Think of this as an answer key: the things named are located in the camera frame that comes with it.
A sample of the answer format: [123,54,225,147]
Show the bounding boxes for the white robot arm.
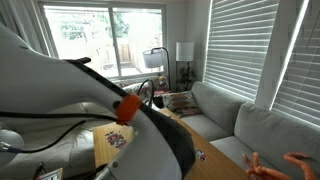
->
[0,27,195,180]

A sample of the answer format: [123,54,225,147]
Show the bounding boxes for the orange octopus plush toy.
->
[242,151,318,180]

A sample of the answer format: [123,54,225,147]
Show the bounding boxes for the patterned throw pillow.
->
[163,91,201,118]

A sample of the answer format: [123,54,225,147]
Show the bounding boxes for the arched floor lamp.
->
[143,47,170,90]

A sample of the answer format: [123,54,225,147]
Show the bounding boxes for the wooden table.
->
[93,109,245,180]

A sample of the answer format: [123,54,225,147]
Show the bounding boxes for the small card sticker pair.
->
[194,149,207,161]

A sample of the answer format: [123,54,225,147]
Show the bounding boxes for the grey sectional sofa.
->
[183,82,320,180]

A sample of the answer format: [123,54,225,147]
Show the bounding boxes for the white window blinds left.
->
[203,0,279,101]

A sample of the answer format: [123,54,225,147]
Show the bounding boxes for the white window blinds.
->
[203,0,279,101]
[272,0,320,125]

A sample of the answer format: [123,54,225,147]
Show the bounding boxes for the white leather couch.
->
[0,117,111,180]

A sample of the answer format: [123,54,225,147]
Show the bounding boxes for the white window blinds right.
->
[272,0,320,125]

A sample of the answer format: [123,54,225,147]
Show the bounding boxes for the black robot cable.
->
[0,78,156,154]

